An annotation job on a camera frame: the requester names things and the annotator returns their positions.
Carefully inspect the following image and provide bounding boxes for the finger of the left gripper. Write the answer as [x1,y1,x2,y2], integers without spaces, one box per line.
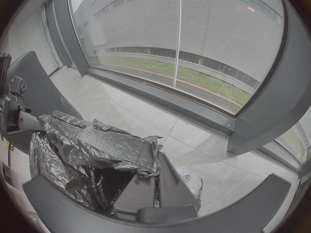
[17,112,46,132]

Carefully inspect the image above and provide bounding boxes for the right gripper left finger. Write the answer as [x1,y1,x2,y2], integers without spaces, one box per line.
[113,172,156,215]

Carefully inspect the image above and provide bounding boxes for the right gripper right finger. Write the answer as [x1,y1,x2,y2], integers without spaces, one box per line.
[155,152,202,211]

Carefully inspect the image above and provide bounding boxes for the black plastic bag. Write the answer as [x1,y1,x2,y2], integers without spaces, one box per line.
[30,110,164,214]

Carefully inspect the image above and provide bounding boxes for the clear printed wrapper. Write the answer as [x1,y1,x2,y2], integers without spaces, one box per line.
[176,167,203,202]

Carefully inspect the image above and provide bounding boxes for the dark grey round chair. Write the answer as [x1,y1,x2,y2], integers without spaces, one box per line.
[7,51,84,160]

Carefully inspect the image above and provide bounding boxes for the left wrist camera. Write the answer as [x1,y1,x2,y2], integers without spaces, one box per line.
[9,75,28,99]

